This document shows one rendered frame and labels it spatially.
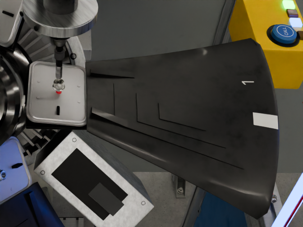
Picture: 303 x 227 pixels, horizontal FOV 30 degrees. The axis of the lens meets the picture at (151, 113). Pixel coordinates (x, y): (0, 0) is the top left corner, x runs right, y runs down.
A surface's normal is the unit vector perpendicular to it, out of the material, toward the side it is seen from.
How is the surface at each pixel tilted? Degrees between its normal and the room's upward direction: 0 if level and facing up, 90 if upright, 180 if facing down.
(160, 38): 90
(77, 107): 6
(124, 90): 6
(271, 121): 21
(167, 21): 90
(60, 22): 0
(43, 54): 48
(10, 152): 53
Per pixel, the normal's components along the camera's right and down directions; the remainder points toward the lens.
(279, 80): 0.09, 0.75
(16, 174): 0.83, -0.12
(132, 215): 0.16, 0.15
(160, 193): 0.14, -0.66
